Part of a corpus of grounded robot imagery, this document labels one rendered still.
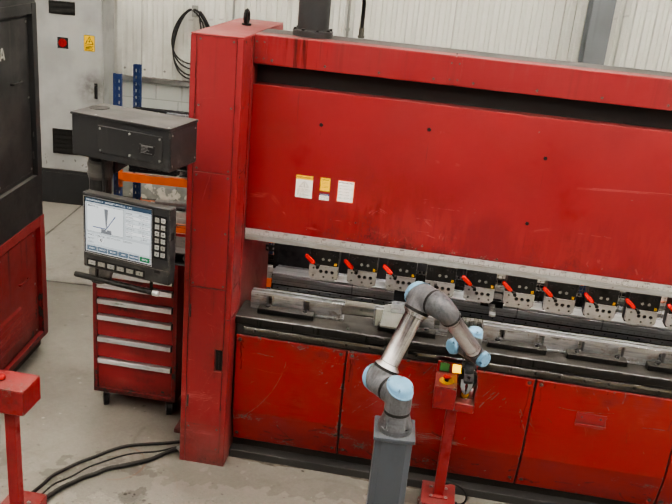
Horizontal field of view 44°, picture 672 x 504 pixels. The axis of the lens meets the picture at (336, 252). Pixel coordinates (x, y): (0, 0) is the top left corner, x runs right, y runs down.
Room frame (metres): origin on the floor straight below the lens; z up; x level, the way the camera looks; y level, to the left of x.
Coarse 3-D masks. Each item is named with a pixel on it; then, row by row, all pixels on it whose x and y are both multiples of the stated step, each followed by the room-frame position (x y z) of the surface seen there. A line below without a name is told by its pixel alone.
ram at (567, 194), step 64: (256, 128) 4.03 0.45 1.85; (320, 128) 3.99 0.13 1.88; (384, 128) 3.95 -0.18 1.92; (448, 128) 3.92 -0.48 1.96; (512, 128) 3.88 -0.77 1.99; (576, 128) 3.85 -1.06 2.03; (640, 128) 3.83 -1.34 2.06; (256, 192) 4.03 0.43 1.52; (320, 192) 3.99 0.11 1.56; (384, 192) 3.95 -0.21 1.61; (448, 192) 3.91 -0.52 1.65; (512, 192) 3.88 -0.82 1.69; (576, 192) 3.84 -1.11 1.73; (640, 192) 3.81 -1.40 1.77; (384, 256) 3.95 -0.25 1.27; (512, 256) 3.87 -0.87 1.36; (576, 256) 3.84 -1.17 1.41; (640, 256) 3.80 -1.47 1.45
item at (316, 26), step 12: (300, 0) 4.11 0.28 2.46; (312, 0) 4.06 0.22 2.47; (324, 0) 4.08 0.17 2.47; (300, 12) 4.10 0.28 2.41; (312, 12) 4.06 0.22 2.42; (324, 12) 4.08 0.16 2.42; (300, 24) 4.09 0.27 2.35; (312, 24) 4.06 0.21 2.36; (324, 24) 4.09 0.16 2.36; (360, 24) 4.25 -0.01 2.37; (300, 36) 4.06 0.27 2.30; (312, 36) 4.04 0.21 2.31; (324, 36) 4.06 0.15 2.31; (360, 36) 4.24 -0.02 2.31
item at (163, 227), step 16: (96, 192) 3.53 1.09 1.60; (144, 208) 3.43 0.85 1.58; (160, 208) 3.41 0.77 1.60; (160, 224) 3.40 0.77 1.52; (160, 240) 3.40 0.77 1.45; (96, 256) 3.50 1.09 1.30; (112, 256) 3.48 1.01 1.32; (160, 256) 3.40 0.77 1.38; (128, 272) 3.45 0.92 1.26; (144, 272) 3.43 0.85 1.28; (160, 272) 3.40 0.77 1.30
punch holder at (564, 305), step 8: (552, 288) 3.84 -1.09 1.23; (560, 288) 3.84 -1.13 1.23; (568, 288) 3.83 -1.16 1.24; (576, 288) 3.83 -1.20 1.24; (544, 296) 3.86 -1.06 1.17; (560, 296) 3.84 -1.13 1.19; (568, 296) 3.83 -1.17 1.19; (544, 304) 3.84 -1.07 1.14; (552, 304) 3.84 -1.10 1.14; (560, 304) 3.83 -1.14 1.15; (568, 304) 3.83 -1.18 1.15; (552, 312) 3.84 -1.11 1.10; (560, 312) 3.83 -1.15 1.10; (568, 312) 3.83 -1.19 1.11
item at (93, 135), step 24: (72, 120) 3.57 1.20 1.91; (96, 120) 3.54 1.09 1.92; (120, 120) 3.49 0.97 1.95; (144, 120) 3.53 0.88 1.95; (168, 120) 3.57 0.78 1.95; (192, 120) 3.61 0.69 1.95; (96, 144) 3.54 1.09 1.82; (120, 144) 3.49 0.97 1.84; (144, 144) 3.45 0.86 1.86; (168, 144) 3.43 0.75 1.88; (192, 144) 3.60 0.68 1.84; (96, 168) 3.64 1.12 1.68; (168, 168) 3.43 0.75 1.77
